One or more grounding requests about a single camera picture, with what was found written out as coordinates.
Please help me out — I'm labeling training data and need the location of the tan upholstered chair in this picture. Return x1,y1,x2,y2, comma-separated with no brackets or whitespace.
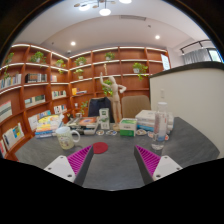
121,95,152,119

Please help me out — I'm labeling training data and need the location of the small green white box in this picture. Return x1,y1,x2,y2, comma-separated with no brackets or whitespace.
118,117,138,137

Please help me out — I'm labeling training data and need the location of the window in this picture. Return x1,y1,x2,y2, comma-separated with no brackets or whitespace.
208,48,223,63

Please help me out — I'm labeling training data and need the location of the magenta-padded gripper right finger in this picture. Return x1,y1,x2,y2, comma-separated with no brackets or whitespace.
133,144,182,186

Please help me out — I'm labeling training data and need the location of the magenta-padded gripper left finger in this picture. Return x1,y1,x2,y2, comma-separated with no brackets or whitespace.
43,144,95,187

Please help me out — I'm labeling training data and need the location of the ceiling air vent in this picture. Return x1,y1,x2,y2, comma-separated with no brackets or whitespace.
119,14,147,22

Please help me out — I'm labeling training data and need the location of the black curtain rail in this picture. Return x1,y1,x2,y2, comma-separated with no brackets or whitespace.
179,39,213,54

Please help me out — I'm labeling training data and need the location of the tall green white carton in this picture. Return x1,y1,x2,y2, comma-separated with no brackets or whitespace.
99,107,111,130

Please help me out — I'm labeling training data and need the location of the wooden artist mannequin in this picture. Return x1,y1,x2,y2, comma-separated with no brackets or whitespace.
99,71,128,132

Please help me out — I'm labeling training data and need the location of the white counter with dark top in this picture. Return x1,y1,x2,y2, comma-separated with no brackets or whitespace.
148,60,224,159

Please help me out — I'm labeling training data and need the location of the wooden shelf unit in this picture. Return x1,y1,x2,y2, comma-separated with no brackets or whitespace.
0,43,172,161

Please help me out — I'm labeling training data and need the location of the stack of colourful books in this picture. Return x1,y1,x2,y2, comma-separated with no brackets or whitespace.
34,114,65,139

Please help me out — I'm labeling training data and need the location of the dark blue chair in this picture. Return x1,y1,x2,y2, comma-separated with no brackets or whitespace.
87,96,115,124

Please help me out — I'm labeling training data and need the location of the flat round red coaster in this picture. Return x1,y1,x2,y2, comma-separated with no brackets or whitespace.
92,141,109,155

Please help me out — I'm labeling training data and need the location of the branched ceiling lamp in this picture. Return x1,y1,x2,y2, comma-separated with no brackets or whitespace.
73,0,133,17

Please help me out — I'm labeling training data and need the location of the clear plastic water bottle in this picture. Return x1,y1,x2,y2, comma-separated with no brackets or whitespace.
151,101,169,151

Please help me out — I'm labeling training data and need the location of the yellow striped ceramic mug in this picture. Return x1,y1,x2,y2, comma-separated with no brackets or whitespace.
55,126,81,150

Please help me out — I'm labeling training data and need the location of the grey curtain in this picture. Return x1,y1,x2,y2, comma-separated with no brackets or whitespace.
182,48,212,65

